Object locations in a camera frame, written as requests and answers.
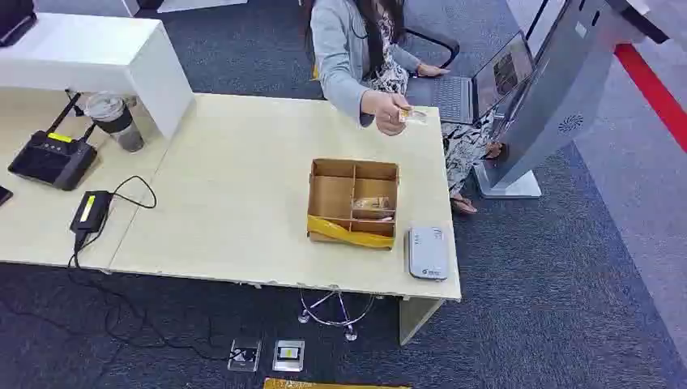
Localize black router with antennas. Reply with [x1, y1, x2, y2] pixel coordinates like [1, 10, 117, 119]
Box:
[7, 90, 100, 192]

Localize black device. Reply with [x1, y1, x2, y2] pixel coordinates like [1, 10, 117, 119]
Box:
[0, 0, 39, 49]

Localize grey kiosk machine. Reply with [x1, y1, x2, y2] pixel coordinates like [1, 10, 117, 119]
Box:
[472, 0, 671, 200]

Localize black power adapter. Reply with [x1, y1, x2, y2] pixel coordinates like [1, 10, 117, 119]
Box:
[69, 190, 114, 236]

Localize grey laptop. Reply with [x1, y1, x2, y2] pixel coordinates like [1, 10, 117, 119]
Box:
[405, 31, 536, 126]

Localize person's left hand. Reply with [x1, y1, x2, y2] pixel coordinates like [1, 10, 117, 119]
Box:
[416, 62, 451, 79]

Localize pale desk leg panel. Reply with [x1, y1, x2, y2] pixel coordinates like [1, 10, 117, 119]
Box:
[398, 297, 446, 347]

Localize steel floor socket open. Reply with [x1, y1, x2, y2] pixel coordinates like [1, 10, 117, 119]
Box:
[227, 337, 263, 373]

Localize white desk riser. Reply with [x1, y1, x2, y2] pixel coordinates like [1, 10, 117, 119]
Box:
[0, 11, 195, 142]

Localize brown compartment box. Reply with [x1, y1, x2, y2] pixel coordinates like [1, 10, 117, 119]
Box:
[306, 157, 402, 252]

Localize black office chair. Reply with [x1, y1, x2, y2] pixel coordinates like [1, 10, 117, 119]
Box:
[401, 27, 462, 71]

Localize lidded drink cup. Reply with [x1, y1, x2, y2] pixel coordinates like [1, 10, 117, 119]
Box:
[83, 92, 147, 154]

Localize white desk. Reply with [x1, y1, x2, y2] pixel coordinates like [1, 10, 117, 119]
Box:
[120, 0, 249, 18]

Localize person's right hand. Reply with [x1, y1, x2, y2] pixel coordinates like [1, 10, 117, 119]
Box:
[360, 90, 412, 137]

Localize cards in clear wrap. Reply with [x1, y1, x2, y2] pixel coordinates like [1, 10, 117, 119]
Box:
[352, 195, 396, 222]

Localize small card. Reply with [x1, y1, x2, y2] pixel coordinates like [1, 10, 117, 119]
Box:
[398, 108, 429, 126]

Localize person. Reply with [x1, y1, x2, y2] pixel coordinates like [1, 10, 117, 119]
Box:
[303, 0, 506, 216]

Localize grey card reader device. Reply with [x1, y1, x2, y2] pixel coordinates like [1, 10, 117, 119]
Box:
[407, 225, 450, 282]

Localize black power cable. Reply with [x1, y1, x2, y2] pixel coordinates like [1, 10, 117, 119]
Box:
[66, 174, 245, 363]

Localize yellow flat package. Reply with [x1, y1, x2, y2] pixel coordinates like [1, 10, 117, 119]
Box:
[262, 378, 412, 389]

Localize chrome ring stool base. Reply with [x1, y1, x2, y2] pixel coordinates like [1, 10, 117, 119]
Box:
[297, 289, 378, 343]

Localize steel floor socket closed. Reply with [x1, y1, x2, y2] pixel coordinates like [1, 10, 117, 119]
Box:
[271, 339, 306, 373]

